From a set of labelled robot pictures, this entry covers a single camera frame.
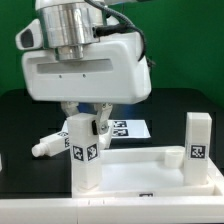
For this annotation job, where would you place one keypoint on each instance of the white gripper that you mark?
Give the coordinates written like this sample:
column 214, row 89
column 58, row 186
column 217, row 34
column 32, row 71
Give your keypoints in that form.
column 111, row 71

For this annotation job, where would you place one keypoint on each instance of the white marker sheet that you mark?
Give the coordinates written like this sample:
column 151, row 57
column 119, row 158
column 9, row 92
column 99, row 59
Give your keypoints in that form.
column 121, row 129

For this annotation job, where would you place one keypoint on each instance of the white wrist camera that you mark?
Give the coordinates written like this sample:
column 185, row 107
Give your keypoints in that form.
column 30, row 37

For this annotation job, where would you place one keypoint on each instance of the white desk tabletop tray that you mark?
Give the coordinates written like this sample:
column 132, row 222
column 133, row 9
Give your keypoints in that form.
column 147, row 172

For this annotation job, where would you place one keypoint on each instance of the white L-shaped fence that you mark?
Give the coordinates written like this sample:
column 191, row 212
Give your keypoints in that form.
column 118, row 210

